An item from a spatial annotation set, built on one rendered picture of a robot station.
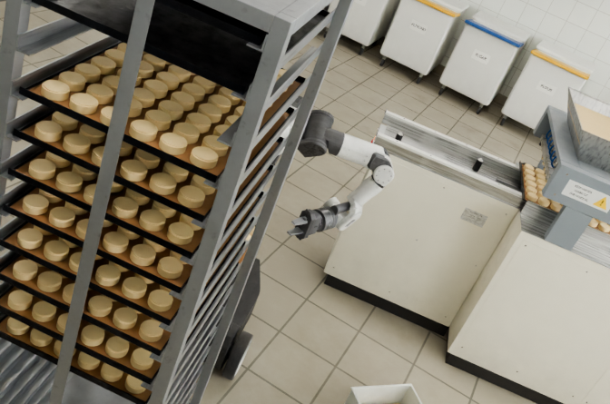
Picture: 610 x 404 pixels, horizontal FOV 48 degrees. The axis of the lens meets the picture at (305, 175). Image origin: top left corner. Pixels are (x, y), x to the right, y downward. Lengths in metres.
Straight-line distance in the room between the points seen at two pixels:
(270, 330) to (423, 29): 4.05
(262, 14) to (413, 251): 2.41
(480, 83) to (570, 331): 3.63
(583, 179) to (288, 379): 1.47
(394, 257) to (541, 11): 4.15
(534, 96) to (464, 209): 3.41
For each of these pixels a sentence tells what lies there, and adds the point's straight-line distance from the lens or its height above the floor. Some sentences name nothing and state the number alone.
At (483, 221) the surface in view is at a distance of 3.27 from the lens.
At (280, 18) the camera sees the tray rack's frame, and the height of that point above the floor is 1.82.
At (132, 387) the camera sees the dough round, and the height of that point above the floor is 0.88.
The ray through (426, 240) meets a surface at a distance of 3.33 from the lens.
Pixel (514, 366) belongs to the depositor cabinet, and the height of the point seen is 0.17.
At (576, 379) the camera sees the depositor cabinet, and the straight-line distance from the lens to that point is 3.55.
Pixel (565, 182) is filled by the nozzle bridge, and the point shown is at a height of 1.11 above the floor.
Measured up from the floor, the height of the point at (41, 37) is 1.58.
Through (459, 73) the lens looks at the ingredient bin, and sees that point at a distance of 6.61.
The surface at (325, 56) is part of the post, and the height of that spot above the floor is 1.58.
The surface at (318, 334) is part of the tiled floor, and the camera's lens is 3.30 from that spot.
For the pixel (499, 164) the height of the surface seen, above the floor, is 0.88.
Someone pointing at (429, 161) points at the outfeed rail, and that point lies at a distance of 3.15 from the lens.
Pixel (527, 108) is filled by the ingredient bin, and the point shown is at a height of 0.28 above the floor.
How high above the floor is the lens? 2.14
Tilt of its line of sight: 29 degrees down
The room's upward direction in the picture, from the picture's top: 22 degrees clockwise
